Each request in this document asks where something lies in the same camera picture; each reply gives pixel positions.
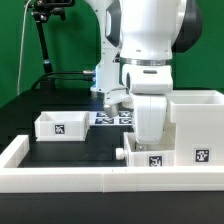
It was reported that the white fiducial marker sheet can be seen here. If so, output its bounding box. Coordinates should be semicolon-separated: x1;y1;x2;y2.
89;111;132;126

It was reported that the white drawer cabinet housing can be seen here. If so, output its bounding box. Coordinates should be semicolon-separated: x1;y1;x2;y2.
167;90;224;166

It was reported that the white cable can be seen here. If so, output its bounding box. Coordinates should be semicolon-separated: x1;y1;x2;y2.
16;0;34;98

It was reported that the white drawer box rear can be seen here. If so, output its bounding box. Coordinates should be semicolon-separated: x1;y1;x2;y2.
34;111;90;141

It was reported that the white drawer box front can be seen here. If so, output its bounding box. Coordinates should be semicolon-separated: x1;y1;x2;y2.
116;132;175;167

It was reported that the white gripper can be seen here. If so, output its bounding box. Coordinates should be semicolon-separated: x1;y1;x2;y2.
122;64;173;144

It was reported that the white drawer box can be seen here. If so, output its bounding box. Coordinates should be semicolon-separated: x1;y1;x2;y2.
34;111;90;141
116;132;175;167

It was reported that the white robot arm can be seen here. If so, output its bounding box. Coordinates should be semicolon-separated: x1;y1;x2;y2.
84;0;202;144

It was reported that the white plastic border frame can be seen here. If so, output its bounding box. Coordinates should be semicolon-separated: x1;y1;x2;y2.
0;135;224;193

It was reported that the black camera stand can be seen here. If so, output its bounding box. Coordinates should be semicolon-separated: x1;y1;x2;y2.
28;0;76;90

